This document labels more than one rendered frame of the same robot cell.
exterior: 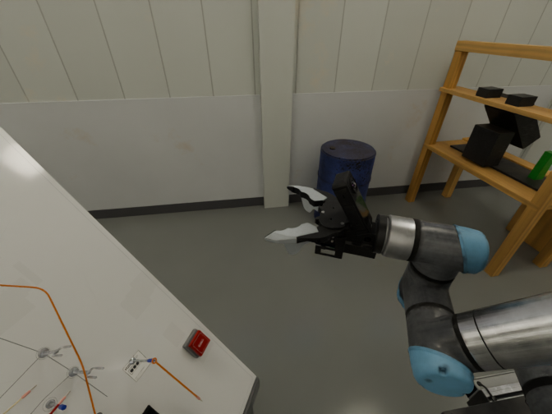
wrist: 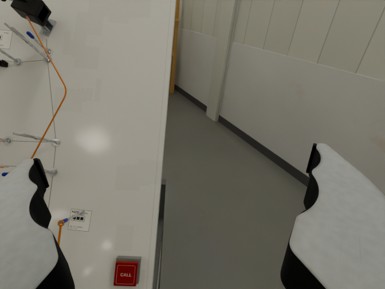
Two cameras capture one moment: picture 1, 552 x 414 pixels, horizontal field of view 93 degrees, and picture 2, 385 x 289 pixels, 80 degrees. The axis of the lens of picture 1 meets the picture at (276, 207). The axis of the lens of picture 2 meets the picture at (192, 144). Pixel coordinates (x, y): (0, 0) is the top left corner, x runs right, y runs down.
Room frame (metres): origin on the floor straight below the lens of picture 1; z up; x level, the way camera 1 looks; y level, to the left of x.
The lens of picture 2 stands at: (0.38, -0.10, 1.64)
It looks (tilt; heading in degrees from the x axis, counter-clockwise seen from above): 30 degrees down; 67
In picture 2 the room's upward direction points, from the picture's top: 7 degrees clockwise
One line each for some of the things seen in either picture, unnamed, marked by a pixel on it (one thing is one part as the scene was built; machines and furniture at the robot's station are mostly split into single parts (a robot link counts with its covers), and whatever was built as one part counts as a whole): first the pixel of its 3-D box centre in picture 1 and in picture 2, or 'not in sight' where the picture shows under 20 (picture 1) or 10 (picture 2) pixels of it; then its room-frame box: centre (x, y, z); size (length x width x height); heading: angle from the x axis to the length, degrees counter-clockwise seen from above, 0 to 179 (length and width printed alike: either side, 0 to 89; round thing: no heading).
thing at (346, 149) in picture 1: (342, 185); not in sight; (2.45, -0.72, 0.43); 0.55 x 0.55 x 0.87
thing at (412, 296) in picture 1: (424, 291); not in sight; (0.31, -0.28, 1.46); 0.11 x 0.08 x 0.11; 163
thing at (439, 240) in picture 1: (443, 246); not in sight; (0.33, -0.29, 1.56); 0.11 x 0.08 x 0.09; 73
